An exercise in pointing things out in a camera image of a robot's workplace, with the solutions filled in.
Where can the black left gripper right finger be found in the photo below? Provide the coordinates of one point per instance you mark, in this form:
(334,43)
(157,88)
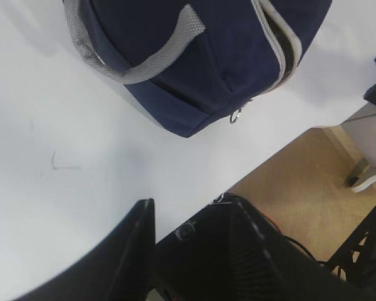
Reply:
(265,266)

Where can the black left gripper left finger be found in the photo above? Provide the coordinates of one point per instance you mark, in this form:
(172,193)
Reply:
(118,268)

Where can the navy blue lunch bag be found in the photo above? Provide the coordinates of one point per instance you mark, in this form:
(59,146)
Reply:
(191,63)

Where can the white table leg foot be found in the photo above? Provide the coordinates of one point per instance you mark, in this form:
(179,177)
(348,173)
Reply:
(361,128)

